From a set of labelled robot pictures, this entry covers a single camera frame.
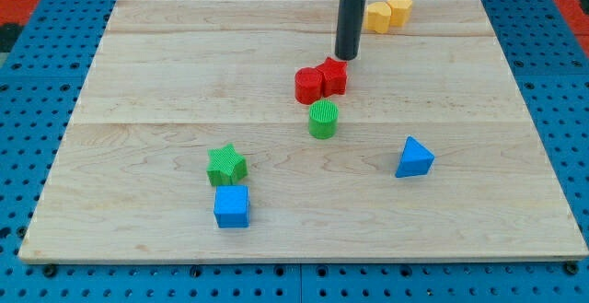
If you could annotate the red star block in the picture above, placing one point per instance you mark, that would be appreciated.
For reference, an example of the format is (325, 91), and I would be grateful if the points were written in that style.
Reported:
(335, 77)

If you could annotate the wooden board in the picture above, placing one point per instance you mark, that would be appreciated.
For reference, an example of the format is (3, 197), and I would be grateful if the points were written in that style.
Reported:
(172, 79)

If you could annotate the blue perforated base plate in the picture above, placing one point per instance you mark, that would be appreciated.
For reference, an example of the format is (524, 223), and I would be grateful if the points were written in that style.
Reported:
(44, 73)

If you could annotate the red cylinder block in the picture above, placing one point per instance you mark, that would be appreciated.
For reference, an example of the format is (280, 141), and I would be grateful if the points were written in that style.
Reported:
(308, 82)

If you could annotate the yellow pentagon block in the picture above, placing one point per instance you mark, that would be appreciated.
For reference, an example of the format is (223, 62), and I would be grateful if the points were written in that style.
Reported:
(377, 17)

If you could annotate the green star block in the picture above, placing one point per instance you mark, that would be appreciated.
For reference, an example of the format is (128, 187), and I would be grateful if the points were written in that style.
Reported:
(226, 166)

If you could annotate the green cylinder block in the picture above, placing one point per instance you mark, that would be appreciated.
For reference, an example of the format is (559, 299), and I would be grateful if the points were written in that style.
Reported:
(323, 119)

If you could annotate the blue triangle block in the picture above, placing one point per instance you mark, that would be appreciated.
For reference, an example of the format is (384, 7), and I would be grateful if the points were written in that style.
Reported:
(415, 159)

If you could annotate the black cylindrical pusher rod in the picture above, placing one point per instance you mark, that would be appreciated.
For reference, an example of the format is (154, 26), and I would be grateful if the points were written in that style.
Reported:
(349, 28)

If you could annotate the yellow hexagon block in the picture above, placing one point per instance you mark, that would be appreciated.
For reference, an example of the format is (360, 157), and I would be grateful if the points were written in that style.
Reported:
(400, 12)

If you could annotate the blue cube block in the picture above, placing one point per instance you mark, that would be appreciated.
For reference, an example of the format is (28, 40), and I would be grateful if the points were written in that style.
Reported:
(231, 206)

